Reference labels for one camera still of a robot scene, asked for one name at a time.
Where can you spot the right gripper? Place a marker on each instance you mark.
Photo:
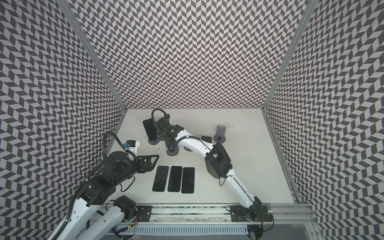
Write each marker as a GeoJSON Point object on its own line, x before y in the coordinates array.
{"type": "Point", "coordinates": [162, 123]}

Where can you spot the far left grey stand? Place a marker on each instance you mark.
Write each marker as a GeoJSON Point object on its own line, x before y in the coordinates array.
{"type": "Point", "coordinates": [154, 142]}

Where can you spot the black rectangular phone stand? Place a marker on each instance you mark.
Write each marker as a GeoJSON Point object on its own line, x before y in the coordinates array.
{"type": "Point", "coordinates": [207, 139]}

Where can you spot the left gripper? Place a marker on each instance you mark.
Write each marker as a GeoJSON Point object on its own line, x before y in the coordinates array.
{"type": "Point", "coordinates": [150, 166]}

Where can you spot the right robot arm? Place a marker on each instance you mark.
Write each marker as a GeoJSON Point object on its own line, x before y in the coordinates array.
{"type": "Point", "coordinates": [217, 160]}

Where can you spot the phone with teal case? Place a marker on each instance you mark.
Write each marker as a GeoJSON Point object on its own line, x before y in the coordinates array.
{"type": "Point", "coordinates": [188, 180]}

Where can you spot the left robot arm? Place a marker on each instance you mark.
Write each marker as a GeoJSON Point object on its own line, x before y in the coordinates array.
{"type": "Point", "coordinates": [94, 193]}

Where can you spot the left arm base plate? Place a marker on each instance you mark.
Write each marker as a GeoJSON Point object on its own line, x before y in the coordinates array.
{"type": "Point", "coordinates": [141, 213]}

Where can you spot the rightmost grey stand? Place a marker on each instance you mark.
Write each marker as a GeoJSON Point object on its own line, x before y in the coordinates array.
{"type": "Point", "coordinates": [219, 137]}

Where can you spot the black phone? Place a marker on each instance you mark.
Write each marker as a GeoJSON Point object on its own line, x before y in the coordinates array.
{"type": "Point", "coordinates": [150, 129]}
{"type": "Point", "coordinates": [175, 179]}
{"type": "Point", "coordinates": [160, 180]}

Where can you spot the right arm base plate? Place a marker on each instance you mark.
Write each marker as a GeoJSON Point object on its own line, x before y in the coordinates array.
{"type": "Point", "coordinates": [241, 214]}

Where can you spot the aluminium mounting rail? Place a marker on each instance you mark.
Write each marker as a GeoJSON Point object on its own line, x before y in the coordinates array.
{"type": "Point", "coordinates": [217, 214]}

